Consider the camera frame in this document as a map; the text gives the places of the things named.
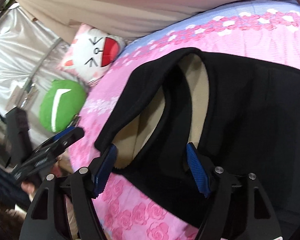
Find green round pillow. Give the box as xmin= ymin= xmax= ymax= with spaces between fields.
xmin=39 ymin=80 xmax=87 ymax=133

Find pink rose bed sheet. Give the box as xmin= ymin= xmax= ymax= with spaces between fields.
xmin=70 ymin=0 xmax=300 ymax=239

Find silver satin curtain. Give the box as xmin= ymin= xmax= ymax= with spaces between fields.
xmin=0 ymin=4 xmax=73 ymax=145

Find white cat face pillow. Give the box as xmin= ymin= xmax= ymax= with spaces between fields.
xmin=57 ymin=24 xmax=126 ymax=87

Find left hand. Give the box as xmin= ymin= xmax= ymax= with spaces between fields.
xmin=21 ymin=181 xmax=37 ymax=197

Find black fleece-lined pants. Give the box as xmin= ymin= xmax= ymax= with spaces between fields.
xmin=95 ymin=48 xmax=300 ymax=237

